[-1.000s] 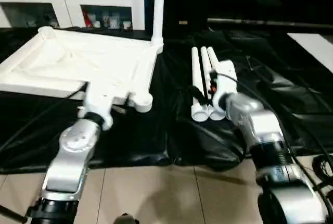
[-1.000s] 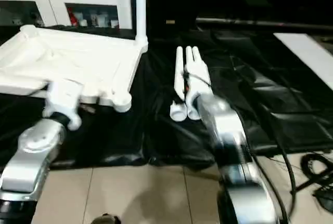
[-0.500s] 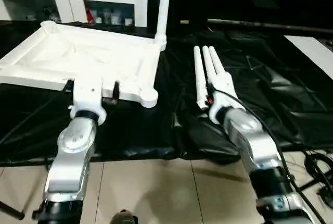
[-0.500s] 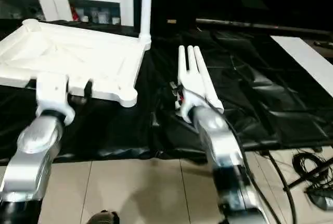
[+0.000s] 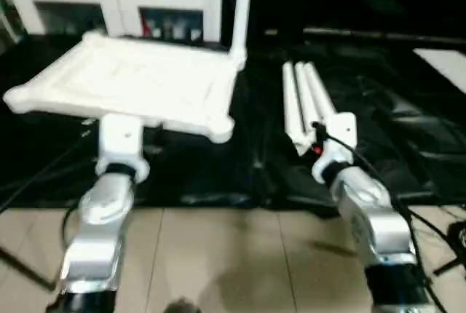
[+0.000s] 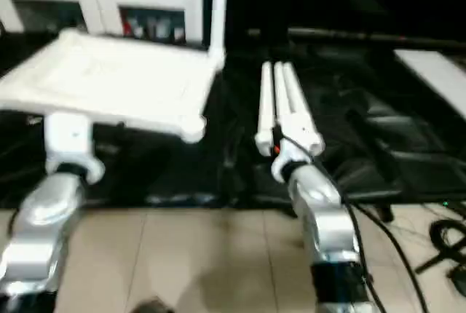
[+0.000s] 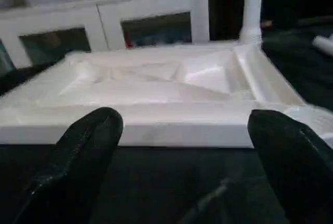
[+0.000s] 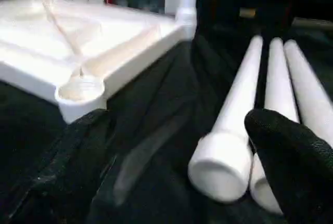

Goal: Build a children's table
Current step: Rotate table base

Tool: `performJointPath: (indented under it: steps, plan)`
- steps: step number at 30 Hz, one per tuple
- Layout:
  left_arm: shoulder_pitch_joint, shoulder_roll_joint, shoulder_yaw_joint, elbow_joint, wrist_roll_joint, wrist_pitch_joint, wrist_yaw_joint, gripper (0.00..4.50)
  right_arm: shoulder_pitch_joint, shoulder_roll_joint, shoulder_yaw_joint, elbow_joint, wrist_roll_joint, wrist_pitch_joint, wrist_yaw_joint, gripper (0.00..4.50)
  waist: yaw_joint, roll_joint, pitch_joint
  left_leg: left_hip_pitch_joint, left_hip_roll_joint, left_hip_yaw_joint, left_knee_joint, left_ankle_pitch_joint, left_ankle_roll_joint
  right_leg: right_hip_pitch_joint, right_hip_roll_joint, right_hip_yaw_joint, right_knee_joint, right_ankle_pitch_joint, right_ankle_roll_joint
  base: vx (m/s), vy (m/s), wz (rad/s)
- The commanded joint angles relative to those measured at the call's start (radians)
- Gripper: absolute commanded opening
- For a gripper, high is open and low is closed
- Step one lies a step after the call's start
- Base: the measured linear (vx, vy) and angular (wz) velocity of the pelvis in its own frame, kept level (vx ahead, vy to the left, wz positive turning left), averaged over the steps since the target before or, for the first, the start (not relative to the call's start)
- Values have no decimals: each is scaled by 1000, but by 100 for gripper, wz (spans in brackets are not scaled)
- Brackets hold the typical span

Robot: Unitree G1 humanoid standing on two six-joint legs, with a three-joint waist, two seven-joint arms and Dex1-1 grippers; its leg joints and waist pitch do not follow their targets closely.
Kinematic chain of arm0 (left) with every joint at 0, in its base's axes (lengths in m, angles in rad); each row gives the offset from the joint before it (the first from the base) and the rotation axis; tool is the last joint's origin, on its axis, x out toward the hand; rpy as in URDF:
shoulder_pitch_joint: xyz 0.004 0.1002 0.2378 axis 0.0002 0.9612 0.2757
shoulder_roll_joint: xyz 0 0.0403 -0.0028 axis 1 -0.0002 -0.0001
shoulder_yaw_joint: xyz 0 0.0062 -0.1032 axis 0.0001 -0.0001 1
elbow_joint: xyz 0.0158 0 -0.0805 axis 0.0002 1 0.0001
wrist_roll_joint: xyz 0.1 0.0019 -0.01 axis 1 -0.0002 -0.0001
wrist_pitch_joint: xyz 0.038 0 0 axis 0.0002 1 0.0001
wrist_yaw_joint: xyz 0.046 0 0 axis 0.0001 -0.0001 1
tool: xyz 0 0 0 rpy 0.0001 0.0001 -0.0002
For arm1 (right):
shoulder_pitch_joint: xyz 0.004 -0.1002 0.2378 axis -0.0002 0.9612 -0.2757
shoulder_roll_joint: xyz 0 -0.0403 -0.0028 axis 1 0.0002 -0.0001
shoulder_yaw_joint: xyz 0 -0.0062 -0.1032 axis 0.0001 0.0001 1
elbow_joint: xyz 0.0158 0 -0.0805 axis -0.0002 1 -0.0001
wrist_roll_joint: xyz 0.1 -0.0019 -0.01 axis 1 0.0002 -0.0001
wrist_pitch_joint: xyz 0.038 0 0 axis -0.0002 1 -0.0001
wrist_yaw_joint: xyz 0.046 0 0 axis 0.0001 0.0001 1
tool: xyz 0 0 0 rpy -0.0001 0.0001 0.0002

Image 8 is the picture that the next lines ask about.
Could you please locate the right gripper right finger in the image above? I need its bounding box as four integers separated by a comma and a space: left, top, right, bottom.
244, 109, 333, 224

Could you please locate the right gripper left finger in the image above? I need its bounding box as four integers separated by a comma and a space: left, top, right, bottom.
0, 108, 115, 224

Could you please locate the white plastic table top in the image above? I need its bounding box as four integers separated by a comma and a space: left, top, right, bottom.
0, 0, 198, 125

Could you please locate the black mat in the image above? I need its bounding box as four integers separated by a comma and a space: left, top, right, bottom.
0, 0, 333, 224

